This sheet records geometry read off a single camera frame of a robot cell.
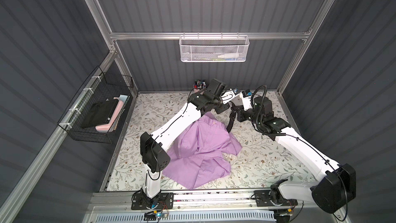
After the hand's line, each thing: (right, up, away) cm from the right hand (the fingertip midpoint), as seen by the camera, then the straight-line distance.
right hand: (236, 107), depth 78 cm
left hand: (-4, +3, -2) cm, 6 cm away
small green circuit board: (-40, -50, -8) cm, 65 cm away
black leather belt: (-1, -5, +4) cm, 7 cm away
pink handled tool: (-59, -9, -13) cm, 61 cm away
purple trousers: (-18, -24, +6) cm, 31 cm away
